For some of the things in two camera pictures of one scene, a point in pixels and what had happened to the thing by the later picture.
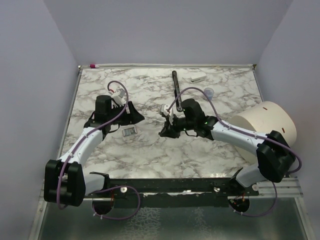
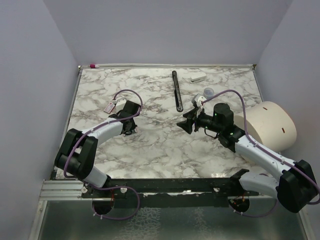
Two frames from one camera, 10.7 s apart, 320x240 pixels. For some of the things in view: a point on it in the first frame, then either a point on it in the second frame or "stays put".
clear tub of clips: x=209 y=92 stays put
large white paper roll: x=264 y=117 stays put
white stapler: x=197 y=78 stays put
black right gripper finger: x=170 y=130 to x=187 y=125
